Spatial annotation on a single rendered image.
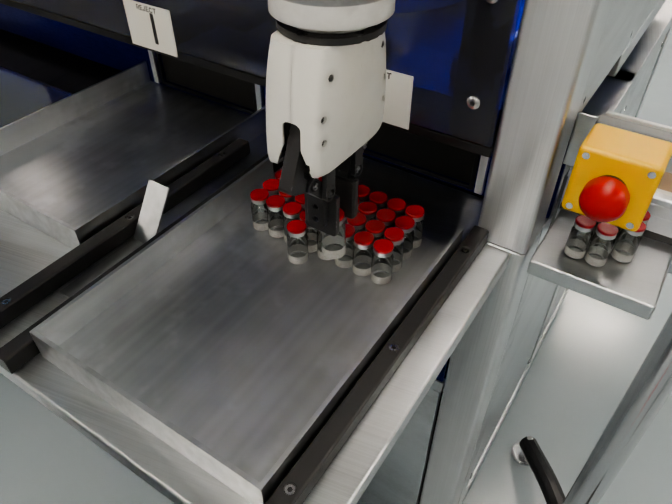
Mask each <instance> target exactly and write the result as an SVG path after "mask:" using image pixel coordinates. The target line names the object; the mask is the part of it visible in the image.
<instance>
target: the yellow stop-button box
mask: <svg viewBox="0 0 672 504"><path fill-rule="evenodd" d="M671 155H672V132H668V131H664V130H660V129H657V128H653V127H649V126H645V125H641V124H638V123H634V122H630V121H626V120H622V119H618V118H615V117H611V116H607V115H600V116H599V117H598V119H597V120H596V122H595V125H594V126H593V128H592V129H591V131H590V132H589V134H588V135H587V137H586V138H585V140H584V142H583V143H582V145H581V146H580V148H579V151H578V154H577V157H576V160H575V163H574V167H573V170H572V173H571V176H570V179H569V182H568V185H567V188H566V191H565V194H564V197H563V201H562V207H563V208H564V209H566V210H569V211H572V212H575V213H578V214H581V215H584V216H586V215H585V214H584V213H583V212H582V210H581V208H580V206H579V196H580V193H581V192H582V190H583V188H584V186H585V185H586V184H587V183H588V182H589V181H590V180H592V179H594V178H596V177H601V176H607V177H612V178H615V179H617V180H619V181H621V182H622V183H623V184H624V185H625V186H626V187H627V189H628V190H629V193H630V201H629V204H628V206H627V209H626V211H625V213H624V214H623V215H622V216H621V217H620V218H619V219H617V220H615V221H611V222H605V223H608V224H611V225H614V226H617V227H620V228H623V229H626V230H629V231H633V232H635V231H637V230H638V229H639V227H640V225H641V223H642V221H643V219H644V216H645V214H646V212H647V210H648V208H649V205H650V203H651V201H652V199H653V196H654V194H655V192H656V190H657V188H658V185H659V183H660V181H661V179H662V176H663V174H664V172H665V170H666V167H667V165H668V162H669V160H670V157H671Z"/></svg>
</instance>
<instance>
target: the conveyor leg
mask: <svg viewBox="0 0 672 504"><path fill-rule="evenodd" d="M671 392H672V312H671V314H670V315H669V317H668V319H667V321H666V322H665V324H664V326H663V328H662V329H661V331H660V333H659V335H658V336H657V338H656V340H655V342H654V343H653V345H652V347H651V349H650V350H649V352H648V354H647V356H646V357H645V359H644V361H643V363H642V364H641V366H640V368H639V370H638V371H637V373H636V375H635V377H634V379H633V380H632V382H631V384H630V386H629V387H628V389H627V391H626V393H625V394H624V396H623V398H622V400H621V401H620V403H619V405H618V407H617V408H616V410H615V412H614V414H613V415H612V417H611V419H610V421H609V422H608V424H607V426H606V428H605V429H604V431H603V433H602V435H601V436H600V438H599V440H598V442H597V443H596V445H595V447H594V449H593V450H592V452H591V454H590V456H589V457H588V459H587V461H586V463H585V464H584V466H583V468H582V470H581V471H580V473H579V475H578V477H577V478H576V480H575V482H574V484H573V486H572V487H571V489H570V491H569V493H568V494H567V496H566V498H565V500H564V501H563V503H562V504H598V503H599V501H600V500H601V498H602V497H603V495H604V494H605V492H606V491H607V489H608V488H609V486H610V485H611V483H612V482H613V480H614V479H615V477H616V476H617V474H618V473H619V471H620V470H621V468H622V467H623V465H624V464H625V462H626V461H627V459H628V457H629V456H630V454H631V453H632V451H633V450H634V448H635V447H636V445H637V444H638V442H639V441H640V439H641V438H642V436H643V435H644V433H645V432H646V430H647V429H648V427H649V426H650V424H651V423H652V421H653V420H654V418H655V417H656V415H657V414H658V412H659V411H660V409H661V408H662V406H663V405H664V403H665V401H666V400H667V398H668V397H669V395H670V394H671Z"/></svg>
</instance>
